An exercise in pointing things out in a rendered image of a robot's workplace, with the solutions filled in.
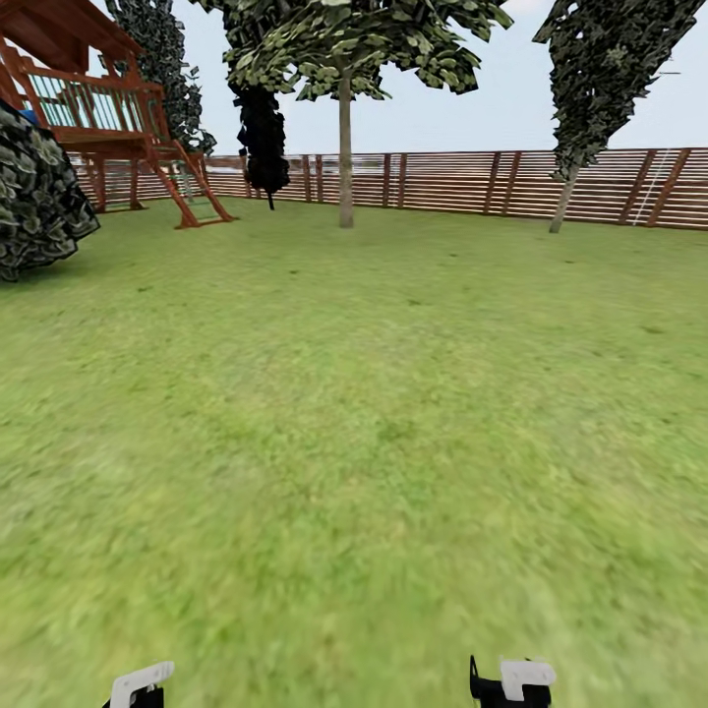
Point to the bush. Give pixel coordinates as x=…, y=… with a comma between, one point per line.
x=43, y=210

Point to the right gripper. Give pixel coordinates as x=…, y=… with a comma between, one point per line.
x=491, y=694

